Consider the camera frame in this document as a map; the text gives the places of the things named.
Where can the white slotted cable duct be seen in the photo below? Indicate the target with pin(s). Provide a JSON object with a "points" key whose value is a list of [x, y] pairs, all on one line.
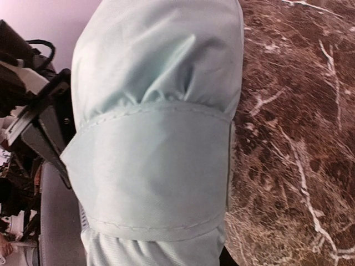
{"points": [[83, 218]]}

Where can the mint and black folding umbrella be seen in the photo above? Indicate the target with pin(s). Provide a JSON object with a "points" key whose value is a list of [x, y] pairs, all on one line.
{"points": [[155, 86]]}

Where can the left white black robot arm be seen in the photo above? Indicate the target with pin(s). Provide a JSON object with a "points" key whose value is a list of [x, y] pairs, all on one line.
{"points": [[34, 54]]}

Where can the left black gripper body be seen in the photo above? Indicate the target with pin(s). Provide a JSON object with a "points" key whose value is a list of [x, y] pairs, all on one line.
{"points": [[46, 126]]}

